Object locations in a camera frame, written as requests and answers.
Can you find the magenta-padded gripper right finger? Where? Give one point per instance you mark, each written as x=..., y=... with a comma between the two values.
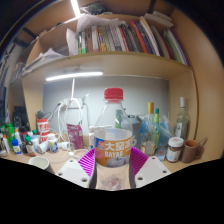
x=138, y=160

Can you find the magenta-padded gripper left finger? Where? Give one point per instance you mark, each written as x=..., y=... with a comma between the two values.
x=87, y=160

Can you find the clear red-capped drink bottle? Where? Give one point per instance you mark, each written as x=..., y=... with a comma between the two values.
x=113, y=146

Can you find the magenta pouch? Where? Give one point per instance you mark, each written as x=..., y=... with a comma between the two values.
x=75, y=136

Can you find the grey tumbler bottle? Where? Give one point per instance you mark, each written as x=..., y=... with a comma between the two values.
x=136, y=131

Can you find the yellow-capped clear bottle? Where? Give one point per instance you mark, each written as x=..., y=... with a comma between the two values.
x=149, y=131

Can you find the green-capped slim bottle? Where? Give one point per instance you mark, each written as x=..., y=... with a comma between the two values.
x=157, y=128

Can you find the blue plastic bag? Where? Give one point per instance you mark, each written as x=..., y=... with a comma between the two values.
x=166, y=130

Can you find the brown mug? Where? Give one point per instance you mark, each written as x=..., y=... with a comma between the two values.
x=189, y=151

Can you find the red and white can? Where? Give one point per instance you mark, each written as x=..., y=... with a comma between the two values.
x=43, y=130

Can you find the clear glass bottle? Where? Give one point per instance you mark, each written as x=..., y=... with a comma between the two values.
x=182, y=121

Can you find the green translucent bottle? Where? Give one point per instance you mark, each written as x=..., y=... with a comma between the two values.
x=9, y=135

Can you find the under-shelf light strip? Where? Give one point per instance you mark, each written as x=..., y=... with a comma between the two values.
x=74, y=76

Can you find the ceiling tube light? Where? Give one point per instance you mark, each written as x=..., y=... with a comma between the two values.
x=75, y=7

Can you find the white wall power strip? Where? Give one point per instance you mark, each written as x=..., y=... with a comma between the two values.
x=71, y=103

